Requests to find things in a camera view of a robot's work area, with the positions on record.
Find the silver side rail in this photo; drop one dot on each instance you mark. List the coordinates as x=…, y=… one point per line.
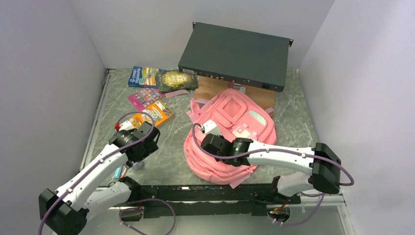
x=106, y=86

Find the light blue marker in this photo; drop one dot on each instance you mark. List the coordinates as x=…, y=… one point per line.
x=118, y=172

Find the pink sticker card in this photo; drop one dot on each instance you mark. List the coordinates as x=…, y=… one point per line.
x=145, y=97

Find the orange book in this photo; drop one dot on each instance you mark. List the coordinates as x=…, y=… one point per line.
x=157, y=113

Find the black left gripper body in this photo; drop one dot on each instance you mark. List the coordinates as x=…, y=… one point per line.
x=150, y=148

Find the blue treehouse book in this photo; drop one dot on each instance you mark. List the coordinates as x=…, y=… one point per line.
x=144, y=77

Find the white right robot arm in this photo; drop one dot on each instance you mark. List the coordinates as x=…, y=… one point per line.
x=314, y=167

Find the grey metal bracket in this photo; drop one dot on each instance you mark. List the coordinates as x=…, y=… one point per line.
x=236, y=86

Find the dark green yellow book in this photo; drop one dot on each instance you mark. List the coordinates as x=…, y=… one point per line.
x=173, y=80

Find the pink student backpack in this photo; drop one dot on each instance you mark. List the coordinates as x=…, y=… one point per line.
x=236, y=115

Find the wooden support block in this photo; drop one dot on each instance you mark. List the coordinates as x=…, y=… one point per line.
x=209, y=87

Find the dark green rack device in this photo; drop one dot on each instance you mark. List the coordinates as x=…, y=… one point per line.
x=235, y=55

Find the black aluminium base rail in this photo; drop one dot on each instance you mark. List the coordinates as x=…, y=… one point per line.
x=157, y=201

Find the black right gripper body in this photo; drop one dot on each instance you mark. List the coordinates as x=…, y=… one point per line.
x=223, y=159

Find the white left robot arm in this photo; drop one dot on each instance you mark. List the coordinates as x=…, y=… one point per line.
x=67, y=209

